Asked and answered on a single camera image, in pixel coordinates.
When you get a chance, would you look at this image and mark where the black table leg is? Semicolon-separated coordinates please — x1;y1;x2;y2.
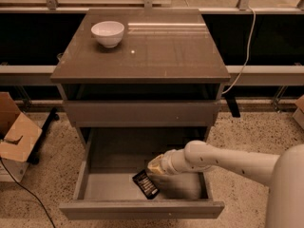
223;90;240;118
27;107;60;165

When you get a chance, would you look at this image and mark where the white ceramic bowl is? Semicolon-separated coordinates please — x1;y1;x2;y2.
91;21;124;48

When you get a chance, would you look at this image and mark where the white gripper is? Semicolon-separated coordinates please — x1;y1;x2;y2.
147;149;184;175

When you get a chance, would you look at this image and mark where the white hanging cable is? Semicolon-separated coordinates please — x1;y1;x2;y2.
220;7;257;96

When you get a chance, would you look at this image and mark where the grey drawer cabinet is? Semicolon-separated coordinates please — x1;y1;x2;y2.
50;9;230;142

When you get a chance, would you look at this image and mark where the cardboard box right edge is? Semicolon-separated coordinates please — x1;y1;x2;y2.
293;95;304;129

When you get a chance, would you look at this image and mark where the open grey middle drawer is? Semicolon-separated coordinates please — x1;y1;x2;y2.
60;127;224;219

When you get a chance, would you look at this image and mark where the closed grey upper drawer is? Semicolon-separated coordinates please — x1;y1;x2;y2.
64;101;220;127

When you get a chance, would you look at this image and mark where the open cardboard box left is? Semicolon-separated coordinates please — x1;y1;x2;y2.
0;92;42;182

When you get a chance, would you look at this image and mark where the black table leg right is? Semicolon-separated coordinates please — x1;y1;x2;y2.
223;90;240;118

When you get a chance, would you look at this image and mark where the black rxbar chocolate bar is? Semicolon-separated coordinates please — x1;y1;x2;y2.
132;170;160;200

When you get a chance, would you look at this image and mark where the black floor cable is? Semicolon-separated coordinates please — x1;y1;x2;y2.
0;159;57;228

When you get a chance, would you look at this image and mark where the black table leg left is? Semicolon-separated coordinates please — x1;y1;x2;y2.
27;107;60;165

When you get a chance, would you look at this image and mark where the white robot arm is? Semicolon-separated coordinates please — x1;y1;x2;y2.
147;141;304;228

